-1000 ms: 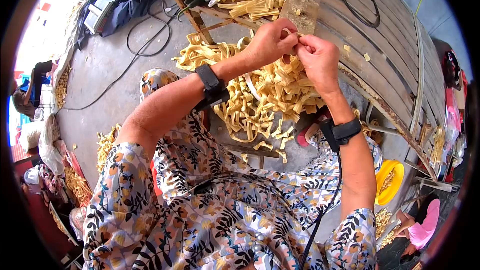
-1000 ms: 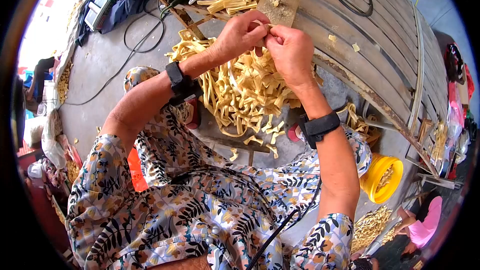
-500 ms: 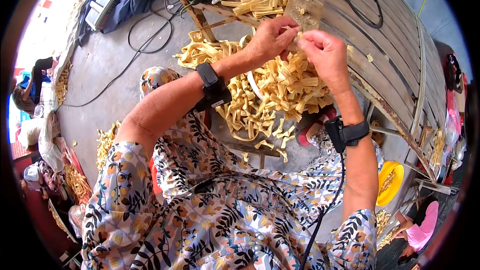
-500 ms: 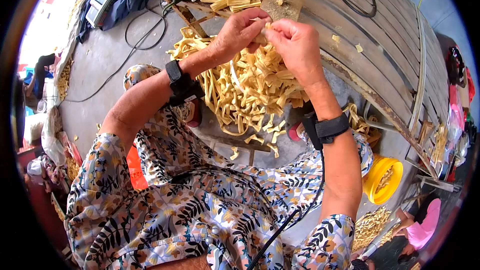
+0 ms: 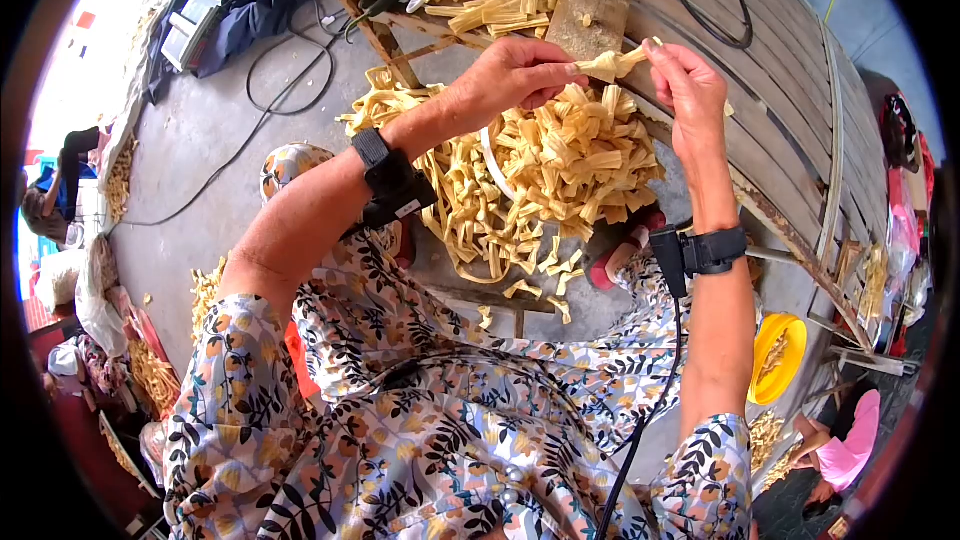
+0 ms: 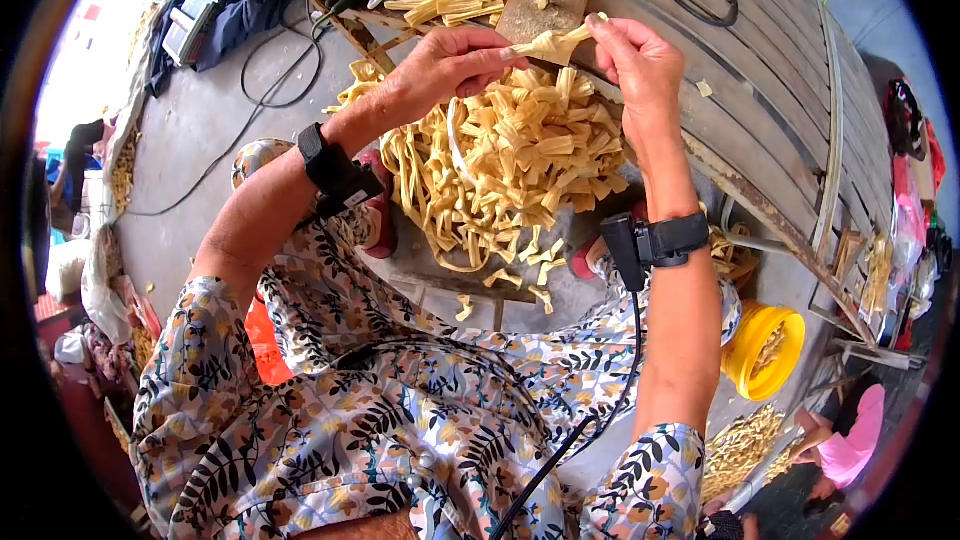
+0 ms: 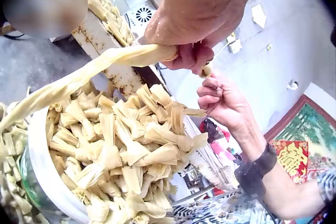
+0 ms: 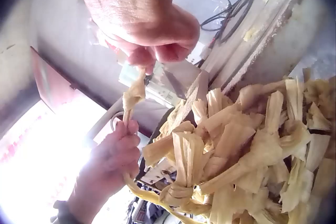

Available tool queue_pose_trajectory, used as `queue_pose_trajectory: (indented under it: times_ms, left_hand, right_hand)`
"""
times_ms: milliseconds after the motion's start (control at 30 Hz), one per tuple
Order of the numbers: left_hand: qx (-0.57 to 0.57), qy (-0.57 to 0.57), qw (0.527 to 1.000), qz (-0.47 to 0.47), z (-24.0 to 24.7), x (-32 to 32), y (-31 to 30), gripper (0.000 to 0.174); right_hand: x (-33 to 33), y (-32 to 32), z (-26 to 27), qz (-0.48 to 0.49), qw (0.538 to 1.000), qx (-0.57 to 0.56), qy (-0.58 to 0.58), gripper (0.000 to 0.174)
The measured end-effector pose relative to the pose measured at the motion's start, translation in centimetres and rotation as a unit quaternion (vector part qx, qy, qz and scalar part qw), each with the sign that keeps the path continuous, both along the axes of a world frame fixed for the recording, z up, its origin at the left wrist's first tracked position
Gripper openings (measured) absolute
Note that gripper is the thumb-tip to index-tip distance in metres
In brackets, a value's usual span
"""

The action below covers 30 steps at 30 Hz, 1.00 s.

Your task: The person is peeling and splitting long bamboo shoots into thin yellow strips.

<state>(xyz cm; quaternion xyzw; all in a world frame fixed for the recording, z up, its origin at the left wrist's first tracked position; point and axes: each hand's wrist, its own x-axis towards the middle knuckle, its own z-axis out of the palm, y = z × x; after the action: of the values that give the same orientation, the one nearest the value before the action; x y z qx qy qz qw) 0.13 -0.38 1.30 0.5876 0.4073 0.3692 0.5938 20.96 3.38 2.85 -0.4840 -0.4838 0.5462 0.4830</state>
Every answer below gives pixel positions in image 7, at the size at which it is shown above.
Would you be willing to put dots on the pile of knotted tofu skins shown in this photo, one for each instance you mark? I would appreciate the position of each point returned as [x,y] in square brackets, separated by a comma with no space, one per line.
[123,145]

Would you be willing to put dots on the person's right hand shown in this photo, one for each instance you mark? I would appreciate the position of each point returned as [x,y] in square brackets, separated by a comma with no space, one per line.
[231,111]

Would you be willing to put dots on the person's right fingers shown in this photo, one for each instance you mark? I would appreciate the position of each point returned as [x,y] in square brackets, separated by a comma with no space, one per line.
[211,95]

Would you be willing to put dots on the green translucent bowl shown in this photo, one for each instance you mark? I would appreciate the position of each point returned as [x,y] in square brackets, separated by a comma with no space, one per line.
[32,184]

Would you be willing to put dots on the heap of cut tofu skin pieces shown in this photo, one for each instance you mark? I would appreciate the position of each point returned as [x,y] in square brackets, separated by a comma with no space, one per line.
[13,182]

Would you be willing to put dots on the framed landscape painting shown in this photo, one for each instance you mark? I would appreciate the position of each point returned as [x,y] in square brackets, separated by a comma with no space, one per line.
[312,126]

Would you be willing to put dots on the long tofu skin strip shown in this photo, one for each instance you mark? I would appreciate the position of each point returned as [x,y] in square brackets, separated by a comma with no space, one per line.
[105,63]

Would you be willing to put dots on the white paper sheet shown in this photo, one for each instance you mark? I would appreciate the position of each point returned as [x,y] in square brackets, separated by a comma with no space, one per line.
[259,16]

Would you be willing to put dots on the white wall socket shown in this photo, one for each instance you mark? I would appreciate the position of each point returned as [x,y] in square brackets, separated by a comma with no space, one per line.
[234,44]

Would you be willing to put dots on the person's left fingers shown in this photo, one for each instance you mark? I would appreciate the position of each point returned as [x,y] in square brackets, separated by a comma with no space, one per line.
[193,57]

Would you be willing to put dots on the person's left hand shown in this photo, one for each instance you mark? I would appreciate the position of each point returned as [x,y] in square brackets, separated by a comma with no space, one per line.
[199,6]

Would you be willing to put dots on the white machine with fan vent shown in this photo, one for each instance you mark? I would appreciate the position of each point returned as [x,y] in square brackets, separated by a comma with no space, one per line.
[139,6]

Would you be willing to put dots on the red paper decoration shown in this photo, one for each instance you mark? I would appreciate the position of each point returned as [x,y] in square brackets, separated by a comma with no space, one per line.
[291,161]

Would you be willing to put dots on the black wrist band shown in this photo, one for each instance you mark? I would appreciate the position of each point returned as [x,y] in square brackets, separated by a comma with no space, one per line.
[258,166]

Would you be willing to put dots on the white wall hook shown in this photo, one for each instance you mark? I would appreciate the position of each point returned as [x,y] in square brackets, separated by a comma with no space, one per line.
[293,84]

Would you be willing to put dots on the white plastic basin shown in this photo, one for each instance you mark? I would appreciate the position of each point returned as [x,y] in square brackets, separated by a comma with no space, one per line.
[39,161]

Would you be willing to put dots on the long white stained tray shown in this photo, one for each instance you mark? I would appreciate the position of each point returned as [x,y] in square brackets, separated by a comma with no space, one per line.
[97,37]

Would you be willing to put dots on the heap of tofu knots on tray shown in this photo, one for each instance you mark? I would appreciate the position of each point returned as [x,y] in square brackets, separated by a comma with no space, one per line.
[110,16]

